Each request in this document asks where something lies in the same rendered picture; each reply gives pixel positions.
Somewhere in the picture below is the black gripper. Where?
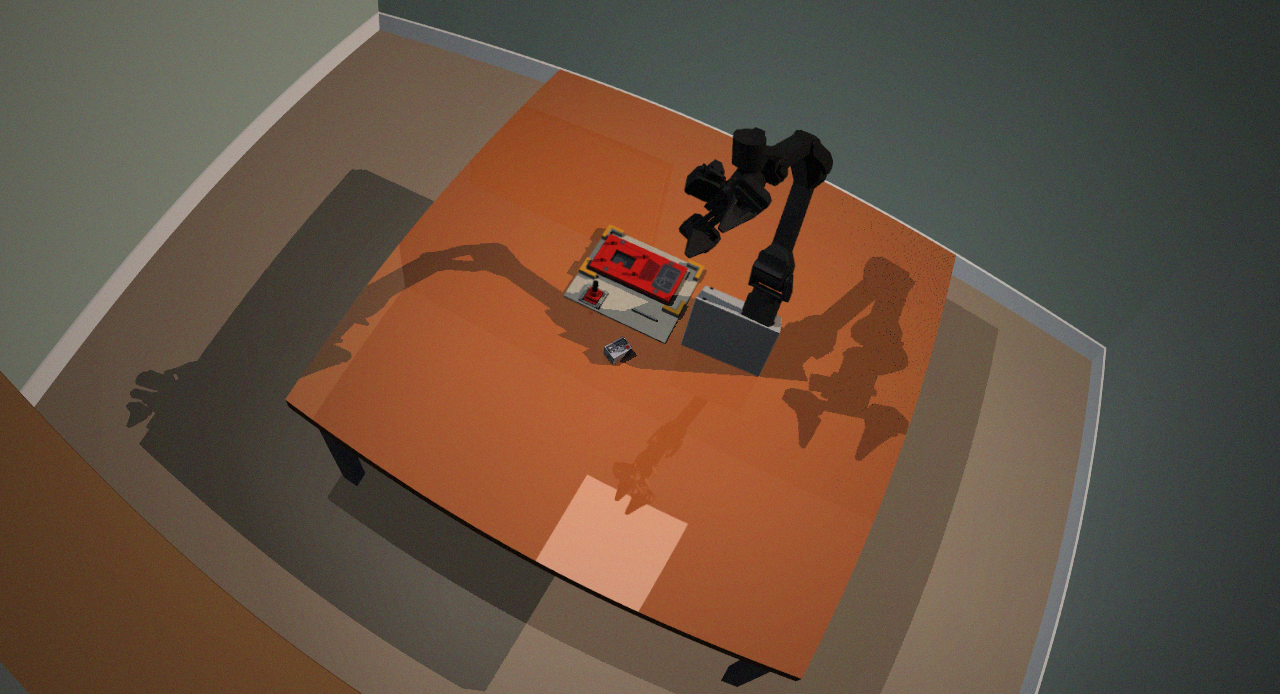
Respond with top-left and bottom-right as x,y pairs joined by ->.
678,174 -> 772,257

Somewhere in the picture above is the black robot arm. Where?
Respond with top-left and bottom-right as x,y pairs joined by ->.
684,127 -> 833,327

